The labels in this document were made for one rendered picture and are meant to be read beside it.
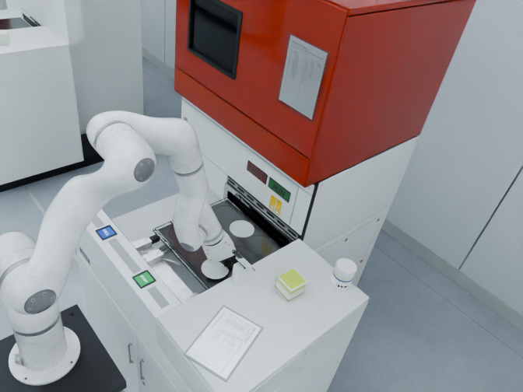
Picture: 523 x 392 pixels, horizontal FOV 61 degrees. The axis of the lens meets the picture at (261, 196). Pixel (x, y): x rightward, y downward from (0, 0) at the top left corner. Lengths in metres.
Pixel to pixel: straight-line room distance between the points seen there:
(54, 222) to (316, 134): 0.79
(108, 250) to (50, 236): 0.51
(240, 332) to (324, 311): 0.29
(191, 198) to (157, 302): 0.36
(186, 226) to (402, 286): 2.02
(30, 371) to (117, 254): 0.43
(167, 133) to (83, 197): 0.25
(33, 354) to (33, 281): 0.33
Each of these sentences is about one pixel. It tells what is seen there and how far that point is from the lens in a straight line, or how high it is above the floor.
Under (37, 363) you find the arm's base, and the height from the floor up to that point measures 0.92.
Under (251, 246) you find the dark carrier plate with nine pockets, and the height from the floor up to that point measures 0.90.
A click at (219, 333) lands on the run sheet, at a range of 1.39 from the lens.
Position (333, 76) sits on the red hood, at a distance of 1.33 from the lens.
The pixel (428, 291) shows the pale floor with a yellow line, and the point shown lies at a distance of 3.16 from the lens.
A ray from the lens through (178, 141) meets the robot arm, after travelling 1.15.
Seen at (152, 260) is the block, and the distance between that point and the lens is 1.65.
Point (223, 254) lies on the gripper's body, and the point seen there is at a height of 1.00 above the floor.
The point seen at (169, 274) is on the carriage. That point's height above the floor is 0.88.
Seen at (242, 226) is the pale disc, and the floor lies 0.90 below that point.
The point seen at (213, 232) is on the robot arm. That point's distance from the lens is 1.45.
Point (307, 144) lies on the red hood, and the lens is 1.45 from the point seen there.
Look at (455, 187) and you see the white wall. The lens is 3.03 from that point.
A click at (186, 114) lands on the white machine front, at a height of 1.11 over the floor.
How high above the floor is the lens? 2.12
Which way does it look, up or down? 38 degrees down
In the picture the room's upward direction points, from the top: 10 degrees clockwise
